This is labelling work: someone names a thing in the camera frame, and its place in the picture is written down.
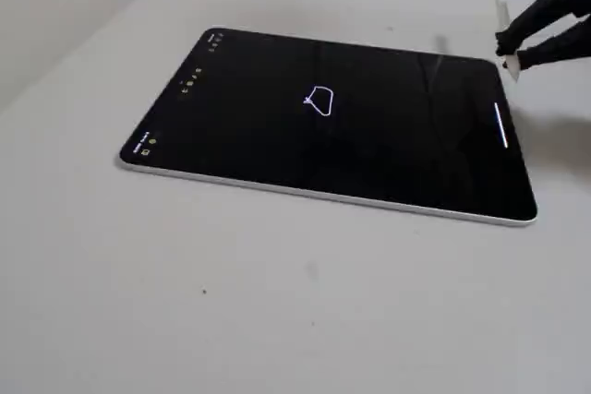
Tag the white stylus pencil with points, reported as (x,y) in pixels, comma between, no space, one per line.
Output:
(504,11)

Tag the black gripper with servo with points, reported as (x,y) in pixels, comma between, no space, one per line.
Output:
(547,43)

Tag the black screen silver tablet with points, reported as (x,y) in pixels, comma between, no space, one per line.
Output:
(323,135)

